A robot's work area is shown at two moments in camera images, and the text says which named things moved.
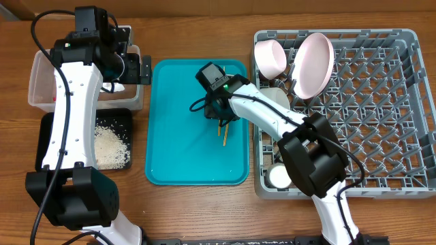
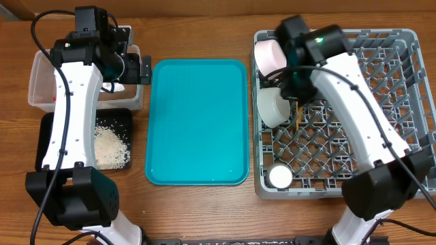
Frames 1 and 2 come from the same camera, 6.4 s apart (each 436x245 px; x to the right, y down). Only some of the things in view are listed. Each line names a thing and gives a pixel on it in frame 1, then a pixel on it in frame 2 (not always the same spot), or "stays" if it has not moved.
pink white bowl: x=270 y=58 stays
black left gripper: x=133 y=76 stays
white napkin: x=117 y=87 stays
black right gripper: x=209 y=115 → x=286 y=91
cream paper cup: x=277 y=175 stays
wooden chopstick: x=226 y=129 → x=299 y=112
